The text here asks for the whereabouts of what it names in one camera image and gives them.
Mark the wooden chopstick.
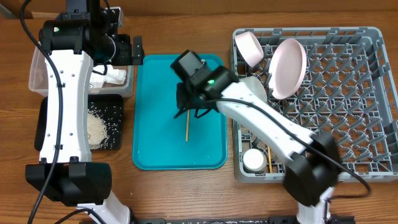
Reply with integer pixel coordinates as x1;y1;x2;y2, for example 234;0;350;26
185;110;190;142
267;146;272;174

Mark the grey shallow bowl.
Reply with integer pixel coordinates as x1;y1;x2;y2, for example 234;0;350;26
240;76;267;103

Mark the white napkin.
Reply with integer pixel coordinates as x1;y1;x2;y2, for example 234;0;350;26
90;65;127;88

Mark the pink bowl with rice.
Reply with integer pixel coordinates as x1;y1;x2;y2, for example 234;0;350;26
235;31;264;67

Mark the small white cup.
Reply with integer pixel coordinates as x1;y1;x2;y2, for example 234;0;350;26
243;149;267;173

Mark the large white plate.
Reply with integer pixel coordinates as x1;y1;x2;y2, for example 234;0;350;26
269;39;307;100

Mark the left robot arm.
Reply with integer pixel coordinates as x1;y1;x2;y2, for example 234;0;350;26
25;1;144;223

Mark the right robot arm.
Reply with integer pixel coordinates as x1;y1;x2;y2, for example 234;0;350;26
170;50;341;223

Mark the teal serving tray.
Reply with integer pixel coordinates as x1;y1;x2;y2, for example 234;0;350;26
132;55;228;170

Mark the black plastic tray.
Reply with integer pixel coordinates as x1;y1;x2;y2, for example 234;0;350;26
34;94;124;151

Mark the pile of rice grains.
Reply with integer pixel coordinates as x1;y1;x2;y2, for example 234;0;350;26
87;104;123;150

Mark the clear plastic bin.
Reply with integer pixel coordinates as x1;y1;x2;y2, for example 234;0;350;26
29;47;134;97

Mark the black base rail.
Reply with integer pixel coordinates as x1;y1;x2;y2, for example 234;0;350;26
79;216;355;224

